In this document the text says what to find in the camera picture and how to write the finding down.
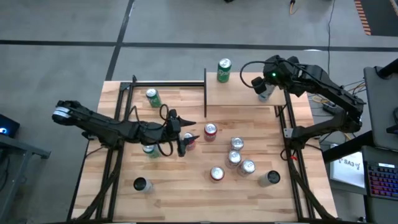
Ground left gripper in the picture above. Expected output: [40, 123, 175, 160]
[166, 109, 200, 158]

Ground red Fanta strawberry can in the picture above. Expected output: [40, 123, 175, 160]
[210, 166, 226, 184]
[203, 122, 218, 143]
[183, 132, 197, 152]

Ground white slim Celsius can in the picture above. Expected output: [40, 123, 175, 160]
[257, 83, 277, 103]

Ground green Sprite can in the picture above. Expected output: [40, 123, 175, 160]
[142, 144, 161, 159]
[145, 88, 163, 109]
[216, 58, 233, 84]

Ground silver Diet Coke can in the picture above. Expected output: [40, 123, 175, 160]
[229, 136, 245, 152]
[237, 159, 257, 178]
[224, 150, 243, 170]

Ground white slim can black lid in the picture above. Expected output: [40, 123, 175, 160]
[257, 170, 282, 189]
[133, 177, 154, 194]

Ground wooden shelf black legs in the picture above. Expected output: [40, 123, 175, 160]
[203, 68, 289, 118]

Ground black desk edge bar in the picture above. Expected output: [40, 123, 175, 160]
[322, 130, 374, 164]

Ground grey closed laptop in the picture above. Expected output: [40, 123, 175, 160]
[363, 65, 398, 151]

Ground black monitor pole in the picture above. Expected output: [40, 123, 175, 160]
[374, 58, 398, 79]

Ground black mat orange stripes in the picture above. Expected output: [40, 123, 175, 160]
[353, 0, 398, 37]

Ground white paper sign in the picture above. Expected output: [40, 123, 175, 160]
[329, 151, 366, 189]

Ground rainbow backlit keyboard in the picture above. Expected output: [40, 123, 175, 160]
[366, 161, 398, 200]

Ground grey metal cart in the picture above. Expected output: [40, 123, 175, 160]
[0, 133, 52, 223]

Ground black box blue light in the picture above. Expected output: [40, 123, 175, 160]
[0, 113, 21, 139]

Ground black right camera cable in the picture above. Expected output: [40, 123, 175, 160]
[239, 60, 271, 90]

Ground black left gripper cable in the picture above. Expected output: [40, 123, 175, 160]
[155, 139, 174, 157]

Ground black floor cable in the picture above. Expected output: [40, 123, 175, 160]
[326, 0, 337, 68]

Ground black aluminium frame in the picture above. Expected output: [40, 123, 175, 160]
[67, 74, 137, 223]
[275, 90, 338, 223]

